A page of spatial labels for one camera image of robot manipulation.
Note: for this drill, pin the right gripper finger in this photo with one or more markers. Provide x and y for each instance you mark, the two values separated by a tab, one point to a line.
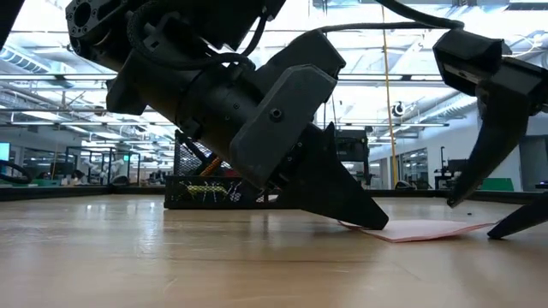
501	128
526	222

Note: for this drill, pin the black monitor screen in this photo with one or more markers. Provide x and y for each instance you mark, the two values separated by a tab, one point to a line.
353	147

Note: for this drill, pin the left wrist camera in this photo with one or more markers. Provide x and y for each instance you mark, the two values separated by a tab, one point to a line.
312	51

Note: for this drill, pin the black equipment cart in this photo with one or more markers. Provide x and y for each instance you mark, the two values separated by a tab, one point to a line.
451	164

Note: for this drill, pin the green panel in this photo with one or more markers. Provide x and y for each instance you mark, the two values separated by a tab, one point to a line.
501	185

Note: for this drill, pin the orange pencil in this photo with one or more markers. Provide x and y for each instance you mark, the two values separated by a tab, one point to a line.
212	167

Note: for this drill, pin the pink sticky note pad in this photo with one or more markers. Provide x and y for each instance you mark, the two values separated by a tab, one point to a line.
419	231

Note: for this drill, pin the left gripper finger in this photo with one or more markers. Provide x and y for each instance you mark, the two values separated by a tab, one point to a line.
329	192

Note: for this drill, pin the yellow eraser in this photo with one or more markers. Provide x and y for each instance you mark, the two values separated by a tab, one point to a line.
205	189

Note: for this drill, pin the blue lit screen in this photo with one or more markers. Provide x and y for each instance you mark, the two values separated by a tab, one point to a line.
4	152

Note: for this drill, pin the black mesh desk organizer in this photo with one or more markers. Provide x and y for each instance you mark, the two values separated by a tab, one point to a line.
192	201

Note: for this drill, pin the black pen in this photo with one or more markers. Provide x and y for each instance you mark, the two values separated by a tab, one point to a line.
194	149

